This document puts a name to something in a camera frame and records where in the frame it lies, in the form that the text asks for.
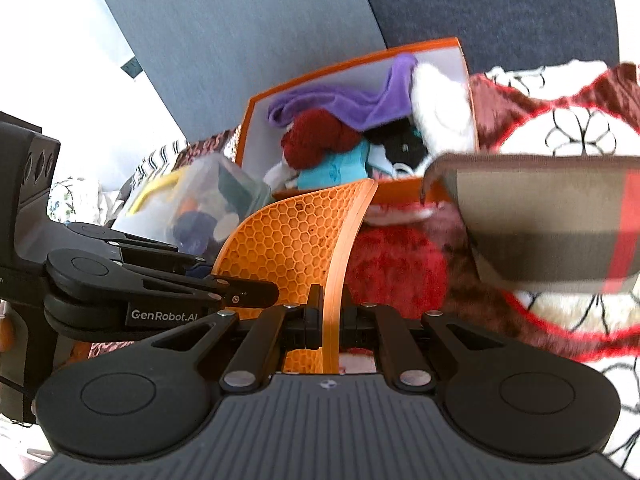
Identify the orange honeycomb silicone mat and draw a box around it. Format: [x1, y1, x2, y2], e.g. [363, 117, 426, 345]
[213, 179, 378, 374]

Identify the teal wet wipes pack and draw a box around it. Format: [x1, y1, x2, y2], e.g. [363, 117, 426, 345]
[297, 140, 370, 190]

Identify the blue face mask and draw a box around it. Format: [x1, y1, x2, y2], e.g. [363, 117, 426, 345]
[367, 156, 430, 180]

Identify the black fuzzy hair scrunchie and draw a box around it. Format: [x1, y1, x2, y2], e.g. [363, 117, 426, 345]
[362, 117, 427, 169]

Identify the dark red knitted item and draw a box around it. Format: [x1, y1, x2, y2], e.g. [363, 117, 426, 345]
[281, 108, 363, 170]

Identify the purple cloth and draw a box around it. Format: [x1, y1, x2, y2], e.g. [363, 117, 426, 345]
[267, 53, 418, 132]

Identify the white plush paw toy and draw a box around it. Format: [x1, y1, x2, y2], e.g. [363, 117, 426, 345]
[410, 62, 476, 157]

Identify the patterned red fleece blanket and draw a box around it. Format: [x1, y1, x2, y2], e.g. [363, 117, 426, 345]
[89, 58, 640, 461]

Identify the clear plastic storage box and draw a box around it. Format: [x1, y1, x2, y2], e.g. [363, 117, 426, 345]
[113, 152, 272, 261]

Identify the orange cardboard box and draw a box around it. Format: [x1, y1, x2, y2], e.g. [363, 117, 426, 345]
[236, 37, 478, 178]

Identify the plaid cosmetic pouch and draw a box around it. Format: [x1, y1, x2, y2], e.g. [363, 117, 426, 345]
[421, 153, 639, 295]

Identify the grey blue sofa cushion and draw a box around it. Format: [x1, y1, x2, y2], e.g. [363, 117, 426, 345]
[105, 0, 385, 141]

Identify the dark blue sofa cushion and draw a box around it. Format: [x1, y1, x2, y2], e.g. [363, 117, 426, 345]
[369, 0, 620, 73]

